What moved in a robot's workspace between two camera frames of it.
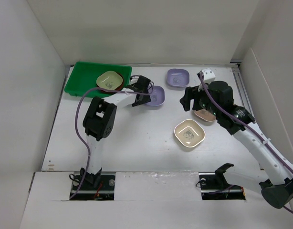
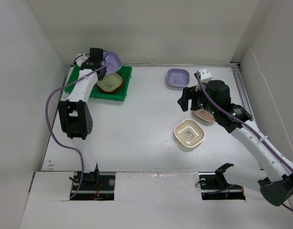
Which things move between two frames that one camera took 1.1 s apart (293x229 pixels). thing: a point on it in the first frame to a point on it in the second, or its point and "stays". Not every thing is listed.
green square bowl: [109, 80] stays
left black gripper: [145, 100] to [102, 76]
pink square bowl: [205, 115] stays
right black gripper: [191, 93] stays
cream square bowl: [189, 132] stays
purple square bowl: [157, 95] to [112, 61]
